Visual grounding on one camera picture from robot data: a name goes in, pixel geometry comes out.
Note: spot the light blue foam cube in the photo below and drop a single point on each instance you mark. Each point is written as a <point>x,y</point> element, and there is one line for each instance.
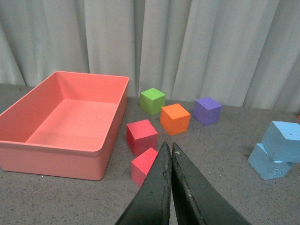
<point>282,141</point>
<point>265,167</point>

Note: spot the green foam cube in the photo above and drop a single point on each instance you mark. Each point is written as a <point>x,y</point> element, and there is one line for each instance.
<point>152,100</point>

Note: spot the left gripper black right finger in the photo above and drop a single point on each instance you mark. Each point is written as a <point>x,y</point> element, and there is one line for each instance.
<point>196,201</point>

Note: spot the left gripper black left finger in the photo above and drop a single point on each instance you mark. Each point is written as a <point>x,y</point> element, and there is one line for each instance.
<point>151,204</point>

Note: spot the purple foam cube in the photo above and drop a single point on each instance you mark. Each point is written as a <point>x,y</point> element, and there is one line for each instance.
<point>206,111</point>

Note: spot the pink plastic bin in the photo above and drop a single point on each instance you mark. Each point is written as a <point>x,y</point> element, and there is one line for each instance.
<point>66,126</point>

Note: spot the grey-white curtain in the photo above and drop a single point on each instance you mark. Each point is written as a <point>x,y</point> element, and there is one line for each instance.
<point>239,52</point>

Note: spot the dark red foam cube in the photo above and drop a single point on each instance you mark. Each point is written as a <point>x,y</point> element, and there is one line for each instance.
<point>141,136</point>

